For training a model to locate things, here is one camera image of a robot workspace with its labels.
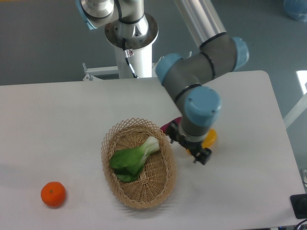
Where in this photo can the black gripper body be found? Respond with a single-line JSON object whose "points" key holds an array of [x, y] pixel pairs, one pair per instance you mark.
{"points": [[193, 141]]}

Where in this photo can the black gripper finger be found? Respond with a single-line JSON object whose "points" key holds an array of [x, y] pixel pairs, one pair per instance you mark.
{"points": [[201, 155], [172, 132]]}

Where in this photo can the green bok choy vegetable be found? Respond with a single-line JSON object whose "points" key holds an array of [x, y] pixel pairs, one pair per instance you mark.
{"points": [[128, 163]]}

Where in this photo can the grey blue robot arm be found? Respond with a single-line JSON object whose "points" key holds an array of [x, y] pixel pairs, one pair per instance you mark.
{"points": [[183, 78]]}

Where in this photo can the woven wicker basket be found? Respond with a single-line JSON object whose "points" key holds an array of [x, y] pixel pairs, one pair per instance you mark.
{"points": [[158, 177]]}

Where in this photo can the purple sweet potato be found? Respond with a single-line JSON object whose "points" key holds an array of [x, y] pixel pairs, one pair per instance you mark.
{"points": [[176, 121]]}

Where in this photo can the yellow mango fruit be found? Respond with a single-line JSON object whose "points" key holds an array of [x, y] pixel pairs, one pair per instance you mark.
{"points": [[208, 141]]}

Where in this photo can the black device at table edge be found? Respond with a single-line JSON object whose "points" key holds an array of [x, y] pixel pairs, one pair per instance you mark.
{"points": [[299, 205]]}

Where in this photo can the orange tangerine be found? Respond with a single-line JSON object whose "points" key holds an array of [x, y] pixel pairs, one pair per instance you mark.
{"points": [[53, 194]]}

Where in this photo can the blue bag in background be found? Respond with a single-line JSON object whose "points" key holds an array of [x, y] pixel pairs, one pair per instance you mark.
{"points": [[296, 9]]}

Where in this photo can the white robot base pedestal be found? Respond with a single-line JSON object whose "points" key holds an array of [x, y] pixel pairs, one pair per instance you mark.
{"points": [[133, 45]]}

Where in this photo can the white metal mounting frame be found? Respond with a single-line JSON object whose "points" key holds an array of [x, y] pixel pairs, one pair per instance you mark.
{"points": [[103, 73]]}

